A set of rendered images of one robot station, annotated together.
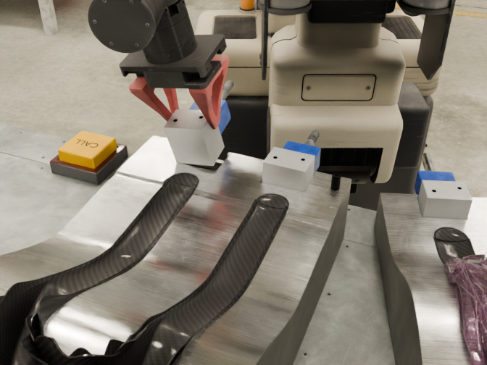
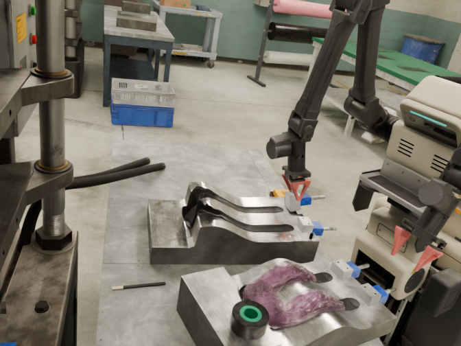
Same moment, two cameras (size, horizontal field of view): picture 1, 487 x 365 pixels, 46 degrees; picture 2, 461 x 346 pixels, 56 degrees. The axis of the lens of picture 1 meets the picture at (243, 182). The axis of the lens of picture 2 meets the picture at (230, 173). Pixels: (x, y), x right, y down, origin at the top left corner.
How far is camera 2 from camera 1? 96 cm
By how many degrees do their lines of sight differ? 45
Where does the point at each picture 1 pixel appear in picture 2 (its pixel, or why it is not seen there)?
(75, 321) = (209, 200)
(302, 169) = (303, 224)
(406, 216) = (325, 264)
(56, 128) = (357, 221)
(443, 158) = not seen: outside the picture
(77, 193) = not seen: hidden behind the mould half
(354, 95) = not seen: hidden behind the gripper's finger
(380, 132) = (395, 267)
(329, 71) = (389, 227)
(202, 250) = (256, 221)
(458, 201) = (339, 269)
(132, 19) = (272, 150)
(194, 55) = (296, 172)
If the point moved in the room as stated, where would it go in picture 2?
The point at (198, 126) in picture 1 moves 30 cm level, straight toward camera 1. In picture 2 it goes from (291, 195) to (219, 215)
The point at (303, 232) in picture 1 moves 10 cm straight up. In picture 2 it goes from (283, 236) to (291, 208)
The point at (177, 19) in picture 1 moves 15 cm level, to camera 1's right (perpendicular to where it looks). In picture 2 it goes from (296, 160) to (329, 182)
